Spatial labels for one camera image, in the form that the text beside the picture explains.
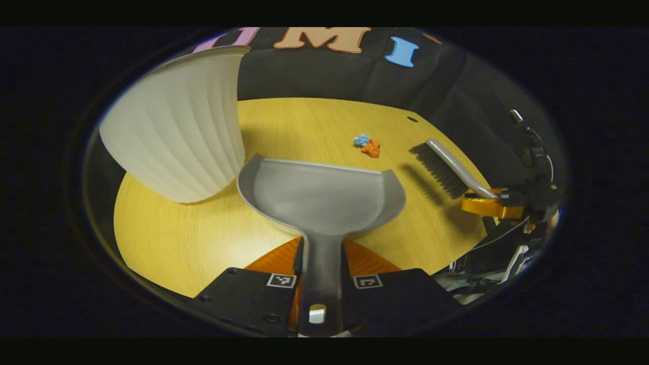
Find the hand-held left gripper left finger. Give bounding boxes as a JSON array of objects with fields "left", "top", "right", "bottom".
[{"left": 194, "top": 236, "right": 305, "bottom": 336}]

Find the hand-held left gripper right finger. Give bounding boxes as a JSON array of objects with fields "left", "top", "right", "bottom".
[{"left": 342, "top": 239, "right": 460, "bottom": 335}]

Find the small grey broom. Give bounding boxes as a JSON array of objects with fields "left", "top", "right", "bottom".
[{"left": 409, "top": 137, "right": 500, "bottom": 200}]

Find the grey plastic dustpan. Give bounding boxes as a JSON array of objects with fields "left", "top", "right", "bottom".
[{"left": 236, "top": 153, "right": 407, "bottom": 338}]

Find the white ribbed garbage bin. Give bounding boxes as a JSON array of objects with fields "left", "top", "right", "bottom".
[{"left": 98, "top": 45, "right": 251, "bottom": 204}]

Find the wooden desktop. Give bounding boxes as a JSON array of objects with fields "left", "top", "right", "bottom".
[{"left": 113, "top": 97, "right": 495, "bottom": 299}]

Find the black backdrop cloth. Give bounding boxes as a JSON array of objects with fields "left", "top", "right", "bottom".
[{"left": 192, "top": 27, "right": 539, "bottom": 189}]

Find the dark equipment with cables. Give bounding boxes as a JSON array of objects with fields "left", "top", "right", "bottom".
[{"left": 435, "top": 223, "right": 548, "bottom": 306}]

